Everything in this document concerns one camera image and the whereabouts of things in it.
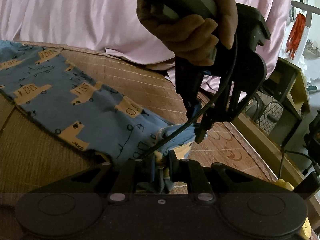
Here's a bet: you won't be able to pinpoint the blue pants with yellow vehicles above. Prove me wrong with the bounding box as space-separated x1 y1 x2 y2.
0 39 201 195

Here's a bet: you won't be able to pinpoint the person's left hand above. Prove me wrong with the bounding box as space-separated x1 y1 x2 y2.
137 0 238 66

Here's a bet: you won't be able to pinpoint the grey patterned handbag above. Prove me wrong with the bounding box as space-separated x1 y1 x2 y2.
244 91 283 135

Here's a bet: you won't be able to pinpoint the orange hanging tassel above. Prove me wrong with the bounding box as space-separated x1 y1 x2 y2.
285 13 306 60

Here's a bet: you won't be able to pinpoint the yellow object at bed edge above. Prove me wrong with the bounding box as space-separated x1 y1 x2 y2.
274 178 312 239

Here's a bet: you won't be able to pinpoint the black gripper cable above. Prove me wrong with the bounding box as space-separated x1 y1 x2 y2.
139 33 239 158

